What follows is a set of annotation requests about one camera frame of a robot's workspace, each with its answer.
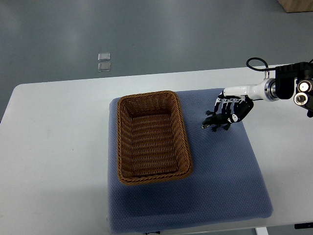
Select blue grey cushion mat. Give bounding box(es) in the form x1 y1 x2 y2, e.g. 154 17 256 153
108 89 273 234

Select black table edge bracket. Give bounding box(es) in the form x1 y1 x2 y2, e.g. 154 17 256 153
294 222 313 230

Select black cable loop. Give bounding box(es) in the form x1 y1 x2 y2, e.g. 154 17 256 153
246 57 277 72

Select brown wicker basket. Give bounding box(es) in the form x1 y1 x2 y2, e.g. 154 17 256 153
116 91 193 186

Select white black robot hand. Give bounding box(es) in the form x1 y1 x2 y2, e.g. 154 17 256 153
214 79 271 122

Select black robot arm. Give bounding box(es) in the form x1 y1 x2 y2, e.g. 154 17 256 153
214 57 313 123

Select dark toy crocodile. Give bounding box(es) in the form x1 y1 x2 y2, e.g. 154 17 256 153
201 110 231 132

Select upper floor socket plate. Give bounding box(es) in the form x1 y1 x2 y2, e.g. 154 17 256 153
98 52 111 61

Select wooden box corner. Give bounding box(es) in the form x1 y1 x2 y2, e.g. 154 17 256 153
278 0 313 13

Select white table leg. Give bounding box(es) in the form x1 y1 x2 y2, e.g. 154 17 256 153
255 227 269 235

